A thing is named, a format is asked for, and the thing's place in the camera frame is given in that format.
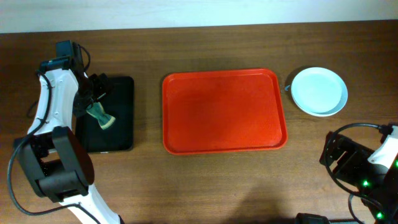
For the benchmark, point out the yellow green sponge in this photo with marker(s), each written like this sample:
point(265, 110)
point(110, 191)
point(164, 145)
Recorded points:
point(97, 111)

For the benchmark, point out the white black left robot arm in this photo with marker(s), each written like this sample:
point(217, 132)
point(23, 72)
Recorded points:
point(51, 156)

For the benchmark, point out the red plastic tray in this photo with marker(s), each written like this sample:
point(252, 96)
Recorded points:
point(222, 111)

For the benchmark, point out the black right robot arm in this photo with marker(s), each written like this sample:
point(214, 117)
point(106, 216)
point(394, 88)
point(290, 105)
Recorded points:
point(370, 175)

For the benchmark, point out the black rectangular water tray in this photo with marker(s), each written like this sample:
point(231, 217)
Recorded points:
point(119, 136)

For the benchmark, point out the light blue plate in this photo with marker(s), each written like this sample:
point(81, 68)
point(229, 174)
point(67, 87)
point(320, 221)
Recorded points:
point(319, 91)

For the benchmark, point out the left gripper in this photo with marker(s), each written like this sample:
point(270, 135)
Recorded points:
point(104, 88)

